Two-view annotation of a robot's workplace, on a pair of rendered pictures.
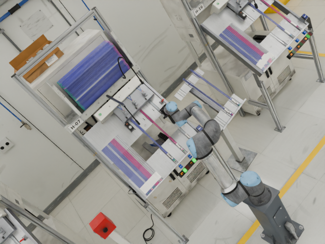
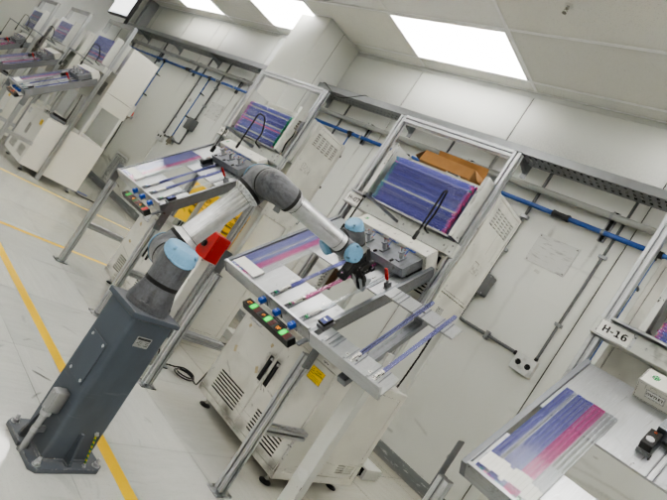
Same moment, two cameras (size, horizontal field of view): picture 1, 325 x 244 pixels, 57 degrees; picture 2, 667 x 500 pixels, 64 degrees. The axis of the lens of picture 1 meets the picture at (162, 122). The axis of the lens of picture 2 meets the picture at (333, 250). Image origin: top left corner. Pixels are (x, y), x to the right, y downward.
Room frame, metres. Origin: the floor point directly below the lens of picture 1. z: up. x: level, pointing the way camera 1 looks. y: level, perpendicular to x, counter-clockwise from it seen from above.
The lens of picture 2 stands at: (0.60, -1.91, 1.01)
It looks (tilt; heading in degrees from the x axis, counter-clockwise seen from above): 1 degrees up; 57
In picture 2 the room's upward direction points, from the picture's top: 33 degrees clockwise
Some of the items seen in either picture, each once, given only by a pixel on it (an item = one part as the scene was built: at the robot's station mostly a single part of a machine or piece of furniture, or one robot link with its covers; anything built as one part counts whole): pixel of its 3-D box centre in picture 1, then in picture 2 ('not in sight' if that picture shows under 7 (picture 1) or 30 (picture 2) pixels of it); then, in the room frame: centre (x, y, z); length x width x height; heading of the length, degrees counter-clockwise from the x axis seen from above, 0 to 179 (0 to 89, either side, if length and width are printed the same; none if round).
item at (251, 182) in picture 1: (251, 182); (174, 262); (1.21, -0.22, 0.72); 0.13 x 0.12 x 0.14; 88
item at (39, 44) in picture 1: (48, 50); (462, 170); (2.52, 0.38, 1.82); 0.68 x 0.30 x 0.20; 105
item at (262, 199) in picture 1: (257, 191); (155, 293); (1.21, -0.23, 0.60); 0.15 x 0.15 x 0.10
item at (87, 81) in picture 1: (94, 75); (425, 196); (2.26, 0.20, 1.52); 0.51 x 0.13 x 0.27; 105
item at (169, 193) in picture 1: (159, 164); (300, 396); (2.37, 0.29, 0.31); 0.70 x 0.65 x 0.62; 105
